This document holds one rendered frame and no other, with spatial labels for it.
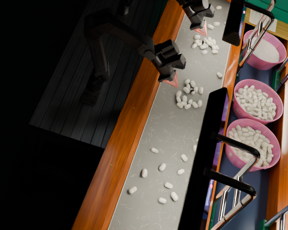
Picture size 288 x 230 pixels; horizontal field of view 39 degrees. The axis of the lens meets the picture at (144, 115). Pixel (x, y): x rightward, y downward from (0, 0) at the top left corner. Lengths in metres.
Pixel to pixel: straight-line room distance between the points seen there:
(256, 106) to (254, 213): 0.57
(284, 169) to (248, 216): 0.27
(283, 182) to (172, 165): 0.50
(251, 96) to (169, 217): 0.84
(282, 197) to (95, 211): 0.80
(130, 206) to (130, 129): 0.33
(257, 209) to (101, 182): 0.70
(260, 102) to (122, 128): 0.79
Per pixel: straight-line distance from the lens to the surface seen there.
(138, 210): 1.56
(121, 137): 1.67
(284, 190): 1.86
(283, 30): 2.63
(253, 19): 2.57
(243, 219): 1.80
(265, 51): 2.47
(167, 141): 1.76
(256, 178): 1.94
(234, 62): 2.22
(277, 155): 1.96
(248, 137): 1.96
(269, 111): 2.15
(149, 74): 1.94
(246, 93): 2.14
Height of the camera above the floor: 2.12
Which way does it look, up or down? 50 degrees down
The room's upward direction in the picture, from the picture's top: 25 degrees clockwise
